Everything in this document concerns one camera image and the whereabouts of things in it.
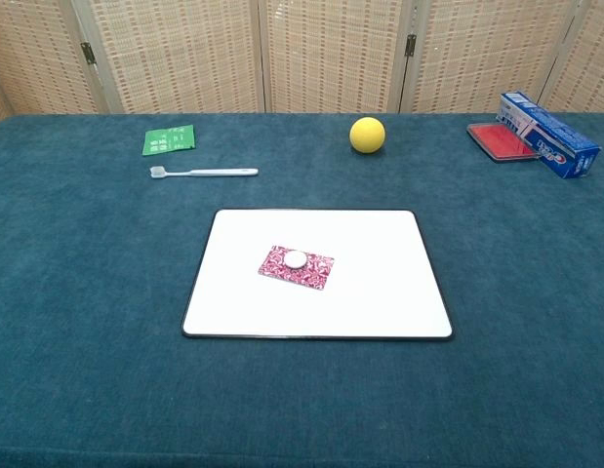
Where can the white round ball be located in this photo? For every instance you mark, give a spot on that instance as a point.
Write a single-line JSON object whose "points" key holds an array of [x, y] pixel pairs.
{"points": [[295, 259]]}

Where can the pink patterned card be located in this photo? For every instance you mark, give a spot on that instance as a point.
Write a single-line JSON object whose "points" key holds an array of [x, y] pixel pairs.
{"points": [[316, 273]]}

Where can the white rectangular board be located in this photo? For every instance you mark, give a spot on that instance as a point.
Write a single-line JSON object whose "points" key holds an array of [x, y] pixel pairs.
{"points": [[379, 292]]}

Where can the white toothbrush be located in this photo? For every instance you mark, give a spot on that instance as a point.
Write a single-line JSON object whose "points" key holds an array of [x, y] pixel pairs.
{"points": [[209, 171]]}

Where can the yellow foam ball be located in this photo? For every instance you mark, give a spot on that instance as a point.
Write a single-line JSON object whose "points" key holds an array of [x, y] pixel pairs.
{"points": [[367, 135]]}

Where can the teal tablecloth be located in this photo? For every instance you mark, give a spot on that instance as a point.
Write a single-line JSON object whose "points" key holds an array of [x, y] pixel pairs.
{"points": [[301, 390]]}

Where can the green sachet packet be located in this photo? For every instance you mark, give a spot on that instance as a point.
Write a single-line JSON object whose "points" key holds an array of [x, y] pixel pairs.
{"points": [[168, 140]]}

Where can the woven bamboo folding screen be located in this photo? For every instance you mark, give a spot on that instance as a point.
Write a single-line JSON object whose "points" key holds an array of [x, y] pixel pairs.
{"points": [[331, 53]]}

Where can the red ink pad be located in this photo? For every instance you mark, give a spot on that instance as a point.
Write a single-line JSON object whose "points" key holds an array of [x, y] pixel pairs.
{"points": [[499, 142]]}

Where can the blue toothpaste box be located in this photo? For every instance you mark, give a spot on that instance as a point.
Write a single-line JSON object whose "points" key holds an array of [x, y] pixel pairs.
{"points": [[555, 139]]}

